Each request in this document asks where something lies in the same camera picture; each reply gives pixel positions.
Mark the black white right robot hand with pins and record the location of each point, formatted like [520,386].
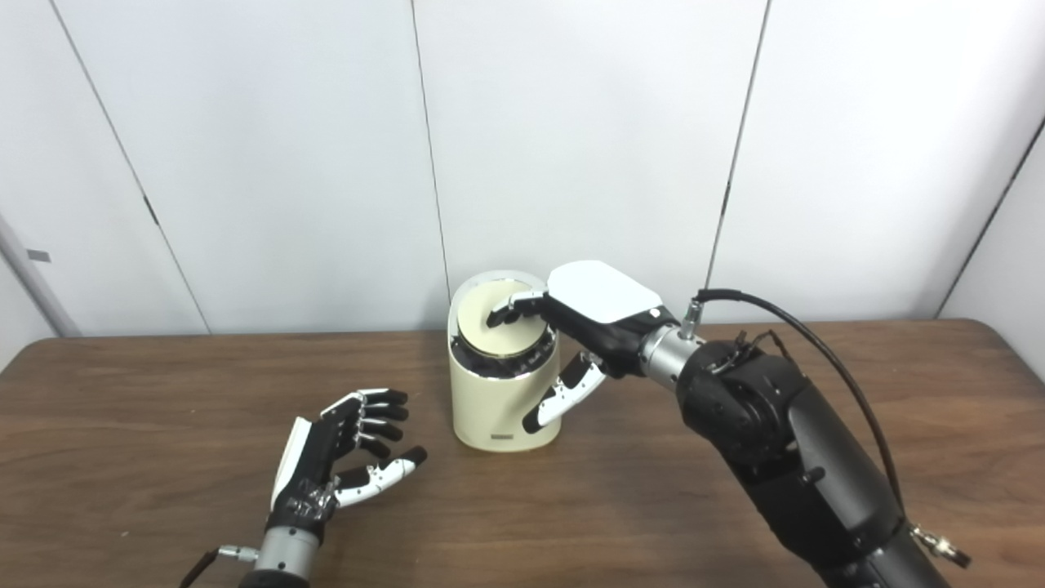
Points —
[600,302]

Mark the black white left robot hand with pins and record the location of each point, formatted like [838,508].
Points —
[314,465]

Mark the round cream bin lid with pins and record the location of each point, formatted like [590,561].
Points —
[498,339]

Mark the cream-colored bin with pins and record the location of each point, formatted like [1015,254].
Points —
[490,408]

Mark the gray wall corner trim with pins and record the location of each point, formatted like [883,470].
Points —
[37,286]

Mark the small gray wall label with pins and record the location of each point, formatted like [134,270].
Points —
[38,256]

